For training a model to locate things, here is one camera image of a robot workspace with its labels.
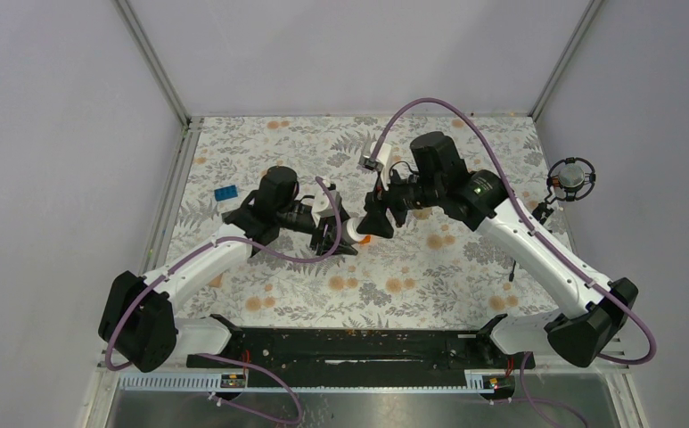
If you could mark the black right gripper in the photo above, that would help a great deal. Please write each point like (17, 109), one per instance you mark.
(382, 197)

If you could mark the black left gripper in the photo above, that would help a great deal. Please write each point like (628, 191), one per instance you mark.
(319, 232)

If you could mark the orange pill organizer box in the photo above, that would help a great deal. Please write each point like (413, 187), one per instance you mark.
(365, 240)

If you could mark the white blue pill bottle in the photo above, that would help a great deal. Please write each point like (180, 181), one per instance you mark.
(350, 233)

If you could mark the clear pill bottle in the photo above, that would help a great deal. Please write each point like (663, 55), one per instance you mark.
(422, 214)

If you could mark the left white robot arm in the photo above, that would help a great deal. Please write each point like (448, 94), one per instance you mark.
(139, 323)

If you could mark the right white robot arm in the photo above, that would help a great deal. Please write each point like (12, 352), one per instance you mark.
(589, 304)

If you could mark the floral patterned mat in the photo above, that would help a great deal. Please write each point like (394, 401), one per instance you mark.
(433, 273)

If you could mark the blue toy brick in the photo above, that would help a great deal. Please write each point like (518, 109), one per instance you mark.
(225, 193)

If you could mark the tan wooden block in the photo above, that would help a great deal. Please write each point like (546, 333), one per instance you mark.
(216, 282)

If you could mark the microphone on black stand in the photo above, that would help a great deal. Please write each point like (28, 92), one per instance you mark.
(568, 180)

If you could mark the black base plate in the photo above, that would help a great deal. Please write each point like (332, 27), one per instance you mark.
(353, 358)

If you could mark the aluminium frame rail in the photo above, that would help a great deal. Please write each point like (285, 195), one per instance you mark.
(175, 374)

